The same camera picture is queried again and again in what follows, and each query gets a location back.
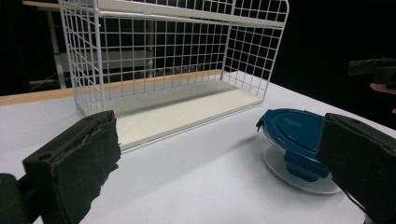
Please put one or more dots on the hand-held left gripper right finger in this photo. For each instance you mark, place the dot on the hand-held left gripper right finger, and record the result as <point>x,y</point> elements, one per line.
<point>358,155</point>

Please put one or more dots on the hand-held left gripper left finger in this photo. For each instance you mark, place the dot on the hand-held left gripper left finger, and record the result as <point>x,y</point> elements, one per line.
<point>77,161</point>

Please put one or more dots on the round glass container blue lid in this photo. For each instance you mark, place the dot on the round glass container blue lid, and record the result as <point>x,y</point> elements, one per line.
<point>291,140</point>

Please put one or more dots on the white metal stand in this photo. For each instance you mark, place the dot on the white metal stand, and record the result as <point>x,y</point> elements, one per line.
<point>56,46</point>

